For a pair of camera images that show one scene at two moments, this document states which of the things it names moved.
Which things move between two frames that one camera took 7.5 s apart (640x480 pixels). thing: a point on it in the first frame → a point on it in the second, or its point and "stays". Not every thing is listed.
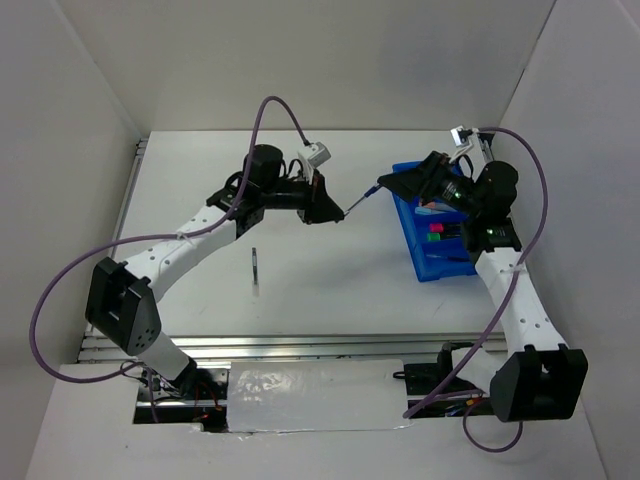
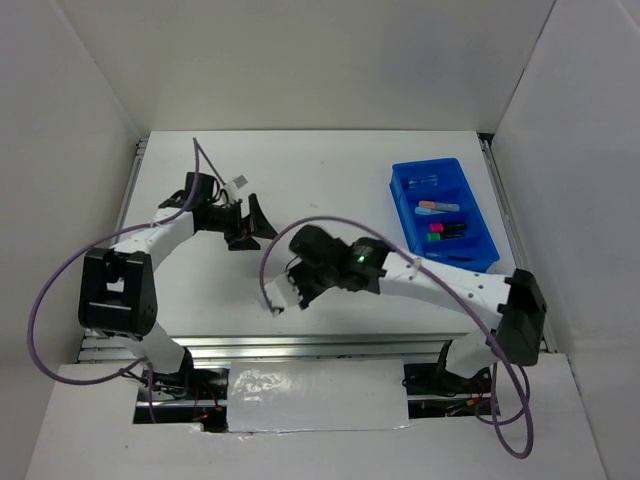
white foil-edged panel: (358, 394) stays
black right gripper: (421, 183) → (305, 294)
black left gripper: (317, 206) → (240, 228)
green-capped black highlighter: (439, 237) stays
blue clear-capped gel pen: (451, 258) stays
